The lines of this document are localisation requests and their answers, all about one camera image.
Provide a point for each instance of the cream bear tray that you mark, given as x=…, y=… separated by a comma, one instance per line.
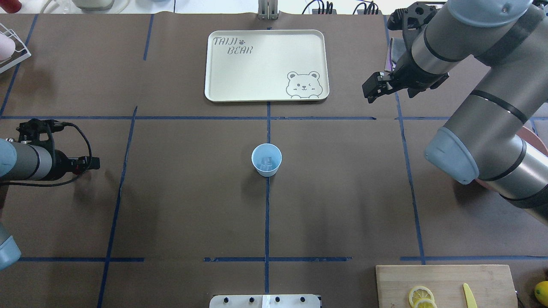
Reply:
x=266, y=65

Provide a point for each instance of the grey cloth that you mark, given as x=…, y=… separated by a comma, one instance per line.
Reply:
x=398, y=49

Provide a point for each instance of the pink bowl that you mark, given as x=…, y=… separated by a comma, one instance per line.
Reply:
x=532, y=139

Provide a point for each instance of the ice cube in cup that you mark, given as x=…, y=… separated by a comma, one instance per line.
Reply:
x=267, y=164

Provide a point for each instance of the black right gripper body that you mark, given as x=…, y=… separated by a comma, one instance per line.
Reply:
x=407, y=78

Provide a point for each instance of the wooden cutting board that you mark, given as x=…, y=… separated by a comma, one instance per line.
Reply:
x=491, y=285

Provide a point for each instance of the purple cloth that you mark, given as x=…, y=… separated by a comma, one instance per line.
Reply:
x=388, y=61

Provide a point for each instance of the lemon slices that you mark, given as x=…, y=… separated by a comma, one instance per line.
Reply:
x=421, y=297

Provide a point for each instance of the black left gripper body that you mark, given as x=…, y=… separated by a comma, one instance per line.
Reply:
x=61, y=164

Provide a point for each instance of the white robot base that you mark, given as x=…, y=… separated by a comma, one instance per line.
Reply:
x=266, y=301

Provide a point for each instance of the whole lemon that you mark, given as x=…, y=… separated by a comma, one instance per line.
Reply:
x=541, y=293

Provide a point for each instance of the light blue plastic cup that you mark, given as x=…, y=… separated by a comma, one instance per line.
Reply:
x=266, y=150

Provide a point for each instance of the white wire cup rack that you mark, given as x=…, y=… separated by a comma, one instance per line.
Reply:
x=22, y=51

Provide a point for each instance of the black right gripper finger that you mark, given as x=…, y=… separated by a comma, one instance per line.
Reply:
x=375, y=83
x=371, y=97

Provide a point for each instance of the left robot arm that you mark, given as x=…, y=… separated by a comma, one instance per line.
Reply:
x=95, y=143

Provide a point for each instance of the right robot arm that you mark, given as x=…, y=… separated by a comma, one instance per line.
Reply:
x=480, y=140

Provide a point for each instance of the pink plastic cup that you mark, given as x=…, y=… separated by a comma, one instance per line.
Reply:
x=7, y=47

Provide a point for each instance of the yellow plastic knife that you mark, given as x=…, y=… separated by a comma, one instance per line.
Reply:
x=469, y=296

